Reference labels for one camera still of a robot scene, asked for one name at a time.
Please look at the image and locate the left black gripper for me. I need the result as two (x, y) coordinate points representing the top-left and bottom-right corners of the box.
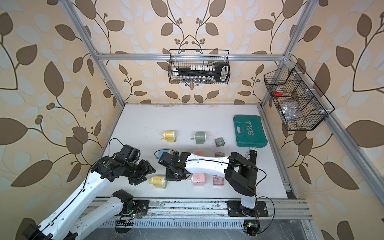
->
(123, 159), (158, 184)

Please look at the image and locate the blue pencil sharpener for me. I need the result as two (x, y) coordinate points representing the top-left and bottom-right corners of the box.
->
(158, 150), (169, 158)

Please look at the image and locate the pink sharpener row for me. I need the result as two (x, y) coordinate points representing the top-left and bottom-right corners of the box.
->
(191, 173), (206, 187)
(194, 149), (206, 157)

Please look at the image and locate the yellow sharpener top row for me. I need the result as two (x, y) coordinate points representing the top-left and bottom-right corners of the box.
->
(162, 131), (177, 143)

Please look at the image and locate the green pencil sharpener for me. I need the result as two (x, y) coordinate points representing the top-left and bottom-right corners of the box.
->
(191, 132), (207, 145)

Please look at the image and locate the grey green tray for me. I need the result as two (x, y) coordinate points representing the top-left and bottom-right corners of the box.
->
(214, 137), (226, 147)

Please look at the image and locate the brown pink tray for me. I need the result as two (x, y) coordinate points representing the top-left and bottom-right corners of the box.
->
(215, 152), (226, 158)

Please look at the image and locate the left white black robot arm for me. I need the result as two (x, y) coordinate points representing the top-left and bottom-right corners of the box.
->
(18, 145), (156, 240)

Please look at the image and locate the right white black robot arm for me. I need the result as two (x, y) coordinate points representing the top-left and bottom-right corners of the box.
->
(154, 150), (259, 209)

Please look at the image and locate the pink sharpener bottom row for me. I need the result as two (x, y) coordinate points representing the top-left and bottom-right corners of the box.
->
(191, 173), (206, 187)

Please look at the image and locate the pink tray bottom row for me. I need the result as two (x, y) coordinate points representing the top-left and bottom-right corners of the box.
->
(212, 175), (225, 188)

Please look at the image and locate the green plastic tool case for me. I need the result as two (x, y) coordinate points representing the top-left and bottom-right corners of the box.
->
(233, 115), (268, 148)

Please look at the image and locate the clear plastic bag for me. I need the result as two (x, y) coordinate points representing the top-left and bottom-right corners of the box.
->
(281, 99), (301, 121)

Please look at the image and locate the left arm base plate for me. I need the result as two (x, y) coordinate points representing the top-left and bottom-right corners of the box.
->
(119, 200), (150, 218)

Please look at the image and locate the aluminium front rail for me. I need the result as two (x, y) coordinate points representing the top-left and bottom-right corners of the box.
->
(63, 197), (313, 220)

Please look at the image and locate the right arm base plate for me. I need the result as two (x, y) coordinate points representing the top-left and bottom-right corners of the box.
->
(227, 201), (269, 218)

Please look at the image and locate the black socket rail on table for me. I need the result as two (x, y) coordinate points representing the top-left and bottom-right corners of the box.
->
(245, 150), (258, 165)

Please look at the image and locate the black wire basket back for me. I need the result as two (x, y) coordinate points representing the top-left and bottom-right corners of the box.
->
(168, 48), (231, 85)

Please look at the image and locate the black wire basket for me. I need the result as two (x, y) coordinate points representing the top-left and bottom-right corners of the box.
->
(264, 63), (335, 131)
(168, 48), (231, 85)

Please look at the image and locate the black socket holder rail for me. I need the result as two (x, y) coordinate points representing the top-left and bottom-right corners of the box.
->
(168, 63), (231, 84)

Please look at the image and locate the black wire basket right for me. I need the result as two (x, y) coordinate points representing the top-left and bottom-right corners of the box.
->
(264, 63), (335, 131)

